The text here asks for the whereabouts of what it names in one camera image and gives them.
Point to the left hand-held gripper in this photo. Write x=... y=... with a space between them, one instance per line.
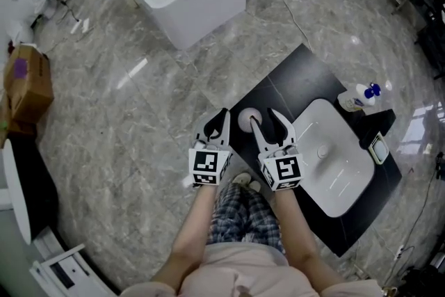
x=208 y=163

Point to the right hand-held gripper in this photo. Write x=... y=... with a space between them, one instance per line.
x=283 y=168

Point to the round white pump bottle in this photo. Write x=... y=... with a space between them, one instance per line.
x=245 y=121

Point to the white bottle blue cap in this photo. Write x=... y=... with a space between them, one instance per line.
x=354 y=99

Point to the person's right forearm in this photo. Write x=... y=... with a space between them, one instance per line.
x=299 y=236

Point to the person's left forearm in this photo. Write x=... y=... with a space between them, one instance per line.
x=196 y=226

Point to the white sink drain plug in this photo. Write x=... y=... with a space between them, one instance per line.
x=323 y=151

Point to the black sink counter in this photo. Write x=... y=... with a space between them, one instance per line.
x=295 y=87

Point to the white sink basin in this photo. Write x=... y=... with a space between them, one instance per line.
x=333 y=181

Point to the beige slipper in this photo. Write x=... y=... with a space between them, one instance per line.
x=243 y=179

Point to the plaid trousers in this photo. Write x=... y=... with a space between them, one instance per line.
x=240 y=219

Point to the green white soap dish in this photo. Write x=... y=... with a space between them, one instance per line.
x=379 y=149

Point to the pink shirt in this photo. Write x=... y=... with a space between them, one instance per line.
x=243 y=271

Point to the white power strip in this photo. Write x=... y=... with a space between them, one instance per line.
x=79 y=26

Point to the brown cardboard box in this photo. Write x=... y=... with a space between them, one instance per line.
x=31 y=87

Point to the white drawer cabinet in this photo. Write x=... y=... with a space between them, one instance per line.
x=66 y=271

